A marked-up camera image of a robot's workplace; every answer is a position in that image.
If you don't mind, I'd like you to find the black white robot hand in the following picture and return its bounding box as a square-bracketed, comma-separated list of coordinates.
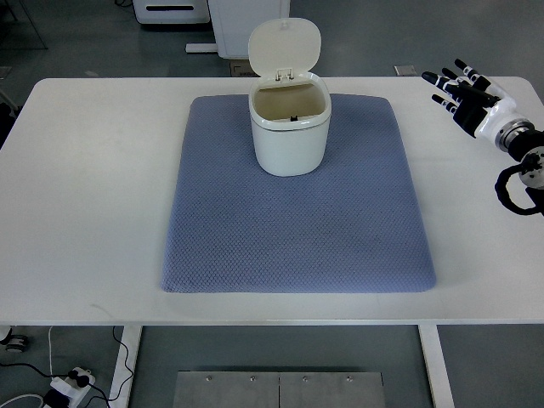
[422, 59, 535, 151]

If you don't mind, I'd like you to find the white trash bin with lid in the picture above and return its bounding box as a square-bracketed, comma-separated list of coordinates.
[248, 18, 332, 177]

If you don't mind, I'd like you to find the grey floor socket plate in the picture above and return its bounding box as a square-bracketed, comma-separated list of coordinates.
[394, 65, 417, 77]

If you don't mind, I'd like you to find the blue textured mat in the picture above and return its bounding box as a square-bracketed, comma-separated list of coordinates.
[161, 93, 436, 293]

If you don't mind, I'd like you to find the cardboard box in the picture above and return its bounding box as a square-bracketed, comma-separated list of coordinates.
[229, 59, 258, 77]

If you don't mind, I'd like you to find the white cabinet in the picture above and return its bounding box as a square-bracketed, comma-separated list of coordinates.
[185, 0, 291, 60]

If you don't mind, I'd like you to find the white right table leg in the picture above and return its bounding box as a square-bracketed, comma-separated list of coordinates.
[418, 324, 455, 408]

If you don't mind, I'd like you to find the white machine with black slot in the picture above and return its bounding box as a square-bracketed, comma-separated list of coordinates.
[133, 0, 211, 25]

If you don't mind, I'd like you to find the grey metal floor plate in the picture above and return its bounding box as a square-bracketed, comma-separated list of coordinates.
[173, 371, 386, 407]

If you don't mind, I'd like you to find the white power strip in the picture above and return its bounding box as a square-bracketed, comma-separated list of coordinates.
[50, 367, 95, 407]

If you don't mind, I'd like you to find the caster wheel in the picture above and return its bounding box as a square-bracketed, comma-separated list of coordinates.
[0, 326, 29, 353]

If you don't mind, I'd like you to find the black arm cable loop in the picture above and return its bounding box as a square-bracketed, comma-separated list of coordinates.
[494, 164, 543, 216]

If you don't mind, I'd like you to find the black floor cable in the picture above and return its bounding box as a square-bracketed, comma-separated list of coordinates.
[0, 326, 136, 408]

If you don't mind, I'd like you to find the white floor cable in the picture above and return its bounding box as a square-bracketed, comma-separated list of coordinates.
[0, 326, 56, 408]

